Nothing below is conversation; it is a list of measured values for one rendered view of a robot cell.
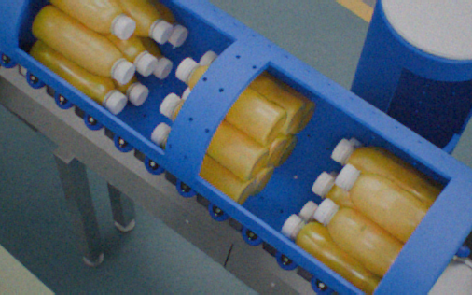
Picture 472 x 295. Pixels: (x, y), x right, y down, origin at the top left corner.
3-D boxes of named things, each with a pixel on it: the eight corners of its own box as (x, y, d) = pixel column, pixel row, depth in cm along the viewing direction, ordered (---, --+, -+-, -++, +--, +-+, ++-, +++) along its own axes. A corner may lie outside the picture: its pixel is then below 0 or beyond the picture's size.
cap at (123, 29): (114, 39, 148) (121, 44, 148) (112, 24, 145) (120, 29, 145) (128, 26, 150) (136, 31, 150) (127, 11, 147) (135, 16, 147)
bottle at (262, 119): (260, 142, 135) (173, 83, 140) (267, 151, 142) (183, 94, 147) (285, 106, 136) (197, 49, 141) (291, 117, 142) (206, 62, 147)
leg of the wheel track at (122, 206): (126, 236, 253) (109, 125, 198) (111, 225, 254) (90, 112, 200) (138, 222, 255) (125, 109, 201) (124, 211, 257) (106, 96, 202)
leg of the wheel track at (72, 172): (94, 271, 247) (67, 166, 192) (79, 259, 248) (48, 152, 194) (107, 256, 249) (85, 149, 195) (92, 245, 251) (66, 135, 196)
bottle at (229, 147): (249, 186, 144) (167, 129, 149) (273, 153, 145) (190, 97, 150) (242, 178, 137) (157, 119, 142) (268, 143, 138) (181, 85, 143)
